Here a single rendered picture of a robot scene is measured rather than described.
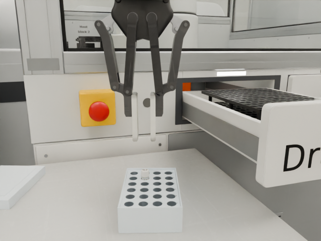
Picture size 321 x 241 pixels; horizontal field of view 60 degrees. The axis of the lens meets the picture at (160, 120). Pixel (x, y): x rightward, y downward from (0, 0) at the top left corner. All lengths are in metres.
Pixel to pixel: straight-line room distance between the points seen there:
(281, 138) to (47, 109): 0.46
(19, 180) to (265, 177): 0.40
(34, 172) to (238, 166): 0.51
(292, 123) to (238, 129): 0.10
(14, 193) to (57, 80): 0.24
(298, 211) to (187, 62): 0.60
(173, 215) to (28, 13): 0.46
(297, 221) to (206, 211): 0.62
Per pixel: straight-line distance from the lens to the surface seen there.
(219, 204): 0.46
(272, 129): 0.37
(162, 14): 0.40
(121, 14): 0.40
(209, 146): 0.73
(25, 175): 0.56
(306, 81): 0.84
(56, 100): 0.63
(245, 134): 0.44
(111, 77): 0.40
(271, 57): 0.78
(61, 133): 0.64
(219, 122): 0.51
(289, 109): 0.38
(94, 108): 0.56
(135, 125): 0.41
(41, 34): 0.62
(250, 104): 0.51
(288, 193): 0.95
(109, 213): 0.44
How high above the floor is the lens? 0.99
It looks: 14 degrees down
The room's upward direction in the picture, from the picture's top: straight up
